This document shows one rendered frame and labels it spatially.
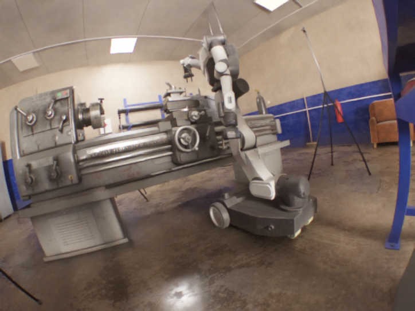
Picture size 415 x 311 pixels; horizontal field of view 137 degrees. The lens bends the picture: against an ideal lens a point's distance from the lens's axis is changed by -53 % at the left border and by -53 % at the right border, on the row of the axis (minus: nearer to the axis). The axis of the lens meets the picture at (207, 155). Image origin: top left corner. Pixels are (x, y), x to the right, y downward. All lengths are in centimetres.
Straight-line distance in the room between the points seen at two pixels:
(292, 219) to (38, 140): 178
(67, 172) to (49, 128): 40
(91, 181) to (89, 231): 39
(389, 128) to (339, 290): 322
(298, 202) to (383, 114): 334
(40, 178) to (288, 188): 159
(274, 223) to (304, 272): 33
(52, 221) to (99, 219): 41
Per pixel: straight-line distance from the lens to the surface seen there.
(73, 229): 151
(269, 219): 101
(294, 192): 100
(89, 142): 144
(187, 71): 204
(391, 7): 36
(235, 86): 119
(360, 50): 473
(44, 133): 154
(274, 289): 82
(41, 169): 139
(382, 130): 373
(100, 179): 145
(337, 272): 89
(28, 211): 149
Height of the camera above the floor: 64
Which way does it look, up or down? 5 degrees down
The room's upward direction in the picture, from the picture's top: 11 degrees counter-clockwise
